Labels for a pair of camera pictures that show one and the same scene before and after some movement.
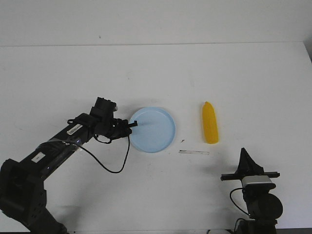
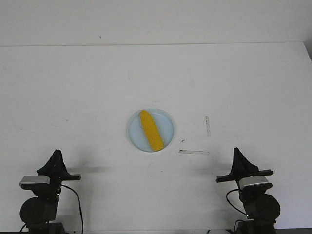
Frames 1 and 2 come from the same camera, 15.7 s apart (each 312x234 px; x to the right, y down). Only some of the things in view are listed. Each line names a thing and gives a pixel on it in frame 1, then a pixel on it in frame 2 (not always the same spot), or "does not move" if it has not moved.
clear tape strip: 192,151 does not move
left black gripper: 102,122 → 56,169
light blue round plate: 155,131 does not move
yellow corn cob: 209,124 → 152,130
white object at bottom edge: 218,231 does not move
